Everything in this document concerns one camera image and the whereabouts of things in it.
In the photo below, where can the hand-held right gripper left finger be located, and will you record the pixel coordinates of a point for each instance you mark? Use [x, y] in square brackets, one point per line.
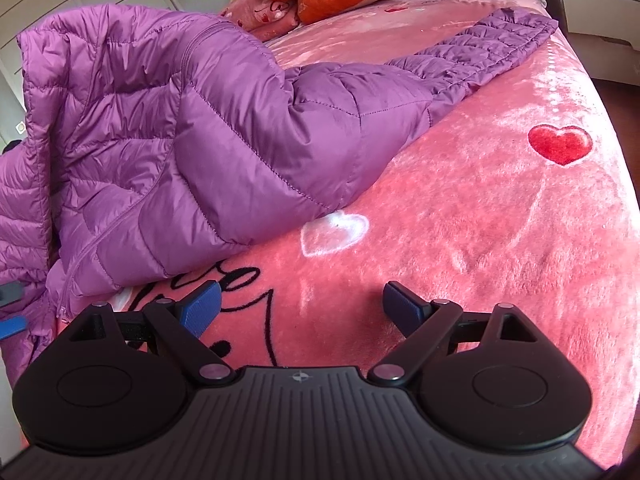
[200, 306]

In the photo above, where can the purple down jacket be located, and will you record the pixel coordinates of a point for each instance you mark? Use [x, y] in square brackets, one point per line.
[175, 135]

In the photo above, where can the pink printed pillow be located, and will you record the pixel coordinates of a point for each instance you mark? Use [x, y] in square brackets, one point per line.
[260, 10]
[277, 32]

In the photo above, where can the white wall switch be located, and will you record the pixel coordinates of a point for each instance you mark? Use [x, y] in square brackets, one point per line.
[21, 128]

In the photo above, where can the white nightstand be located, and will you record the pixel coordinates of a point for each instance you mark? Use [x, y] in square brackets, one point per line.
[590, 15]

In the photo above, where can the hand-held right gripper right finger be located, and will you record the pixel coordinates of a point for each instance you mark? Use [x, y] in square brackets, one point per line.
[400, 306]

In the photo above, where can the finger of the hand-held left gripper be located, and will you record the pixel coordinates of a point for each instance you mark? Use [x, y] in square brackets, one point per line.
[11, 293]
[11, 328]

